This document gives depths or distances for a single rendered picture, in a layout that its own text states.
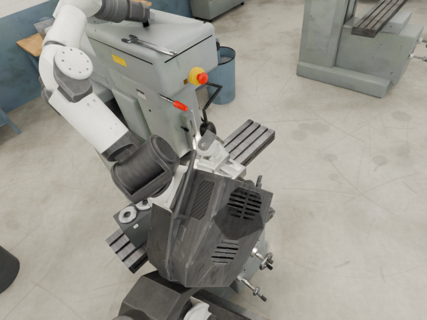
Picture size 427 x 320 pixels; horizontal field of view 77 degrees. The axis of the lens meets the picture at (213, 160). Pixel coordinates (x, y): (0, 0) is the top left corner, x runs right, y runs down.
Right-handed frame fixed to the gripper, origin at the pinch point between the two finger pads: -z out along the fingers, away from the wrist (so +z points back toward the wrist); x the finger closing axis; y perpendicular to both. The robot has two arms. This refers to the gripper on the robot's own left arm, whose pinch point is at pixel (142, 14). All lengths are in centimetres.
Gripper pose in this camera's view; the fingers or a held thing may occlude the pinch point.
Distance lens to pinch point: 107.3
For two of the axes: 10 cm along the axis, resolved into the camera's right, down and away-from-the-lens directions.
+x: 8.6, 2.9, -4.2
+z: -4.9, 2.5, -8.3
